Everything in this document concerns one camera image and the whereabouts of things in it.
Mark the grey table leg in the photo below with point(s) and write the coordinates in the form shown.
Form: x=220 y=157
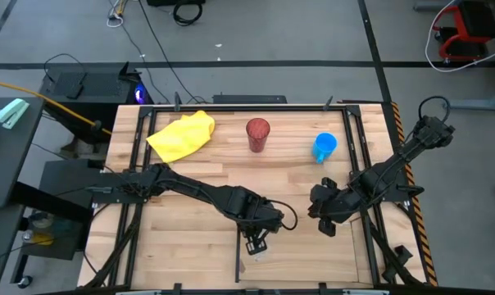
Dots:
x=481 y=102

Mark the clear glass mug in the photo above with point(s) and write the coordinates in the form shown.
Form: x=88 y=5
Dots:
x=259 y=256

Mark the black computer tower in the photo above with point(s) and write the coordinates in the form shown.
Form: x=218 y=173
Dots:
x=100 y=86

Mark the yellow cloth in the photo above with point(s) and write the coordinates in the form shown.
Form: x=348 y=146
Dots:
x=182 y=137

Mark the red and black cart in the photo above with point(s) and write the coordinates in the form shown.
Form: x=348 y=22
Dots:
x=462 y=39

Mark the black flat bar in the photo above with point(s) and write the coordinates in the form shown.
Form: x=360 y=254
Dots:
x=249 y=99

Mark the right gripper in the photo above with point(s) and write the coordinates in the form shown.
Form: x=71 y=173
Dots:
x=331 y=202

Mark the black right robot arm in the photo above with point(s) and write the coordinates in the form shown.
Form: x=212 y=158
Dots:
x=395 y=168

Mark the blue plastic mug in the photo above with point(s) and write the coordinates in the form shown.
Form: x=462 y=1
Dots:
x=325 y=145

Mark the black caster wheel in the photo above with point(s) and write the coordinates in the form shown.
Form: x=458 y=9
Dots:
x=25 y=281

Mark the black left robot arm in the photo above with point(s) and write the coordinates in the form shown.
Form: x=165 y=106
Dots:
x=198 y=190

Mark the black shelf support frame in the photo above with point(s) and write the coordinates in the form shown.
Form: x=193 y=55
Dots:
x=237 y=254

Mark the yellow black hazard strip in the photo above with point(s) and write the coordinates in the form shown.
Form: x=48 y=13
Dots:
x=414 y=196

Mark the black metal table frame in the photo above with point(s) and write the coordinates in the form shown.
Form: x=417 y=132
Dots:
x=272 y=109

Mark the mint green stapler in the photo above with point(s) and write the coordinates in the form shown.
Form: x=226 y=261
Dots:
x=12 y=112

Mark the red ribbed plastic tumbler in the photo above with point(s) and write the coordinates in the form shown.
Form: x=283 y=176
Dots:
x=257 y=137

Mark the black equipment case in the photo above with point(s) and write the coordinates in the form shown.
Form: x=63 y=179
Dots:
x=165 y=2

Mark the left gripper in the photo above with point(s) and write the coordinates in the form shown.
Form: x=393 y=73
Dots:
x=260 y=217

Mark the black side desk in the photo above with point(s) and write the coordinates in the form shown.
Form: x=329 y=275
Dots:
x=10 y=164

